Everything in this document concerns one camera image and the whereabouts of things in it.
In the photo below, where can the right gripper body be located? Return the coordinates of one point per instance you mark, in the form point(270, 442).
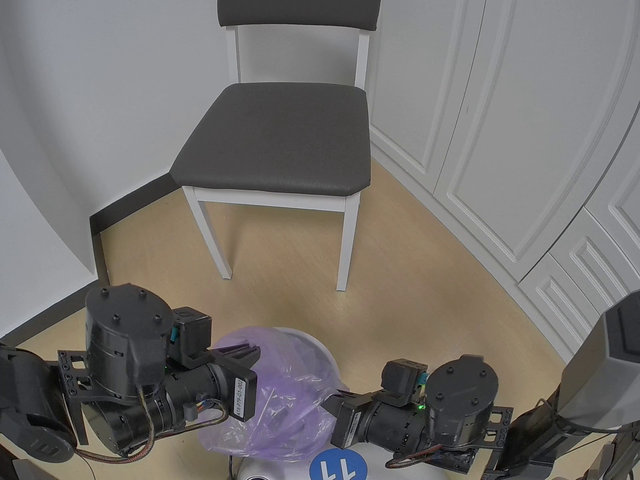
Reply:
point(390, 425)

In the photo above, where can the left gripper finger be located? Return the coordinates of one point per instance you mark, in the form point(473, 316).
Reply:
point(240, 355)

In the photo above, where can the white trash bin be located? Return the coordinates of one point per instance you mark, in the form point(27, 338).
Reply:
point(320, 355)

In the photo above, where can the purple plastic bag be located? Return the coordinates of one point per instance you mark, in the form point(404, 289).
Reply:
point(285, 398)

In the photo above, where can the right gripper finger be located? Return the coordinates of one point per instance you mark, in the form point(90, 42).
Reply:
point(337, 397)

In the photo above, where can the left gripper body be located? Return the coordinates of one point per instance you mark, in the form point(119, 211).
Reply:
point(200, 393)

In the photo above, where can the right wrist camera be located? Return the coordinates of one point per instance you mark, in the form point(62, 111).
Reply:
point(402, 378)

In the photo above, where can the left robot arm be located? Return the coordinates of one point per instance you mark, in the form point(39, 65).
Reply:
point(120, 338)

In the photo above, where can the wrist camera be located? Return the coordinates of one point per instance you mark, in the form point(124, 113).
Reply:
point(192, 330)
point(402, 378)

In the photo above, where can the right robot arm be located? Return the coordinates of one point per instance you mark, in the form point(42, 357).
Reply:
point(462, 398)

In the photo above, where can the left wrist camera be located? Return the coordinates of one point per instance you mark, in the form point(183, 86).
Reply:
point(192, 330)

